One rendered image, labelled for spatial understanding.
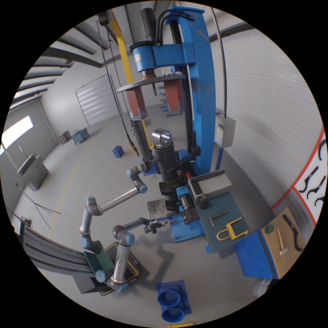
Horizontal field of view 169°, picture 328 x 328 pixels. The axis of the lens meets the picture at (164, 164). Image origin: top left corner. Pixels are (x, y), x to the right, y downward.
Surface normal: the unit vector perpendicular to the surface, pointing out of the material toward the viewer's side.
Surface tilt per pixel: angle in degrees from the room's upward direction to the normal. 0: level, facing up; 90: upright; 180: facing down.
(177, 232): 0
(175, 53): 90
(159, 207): 0
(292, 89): 90
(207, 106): 90
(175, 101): 90
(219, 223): 0
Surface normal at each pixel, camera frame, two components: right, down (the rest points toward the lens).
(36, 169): 0.98, -0.18
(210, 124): 0.17, 0.63
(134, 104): -0.40, 0.65
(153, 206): -0.17, -0.74
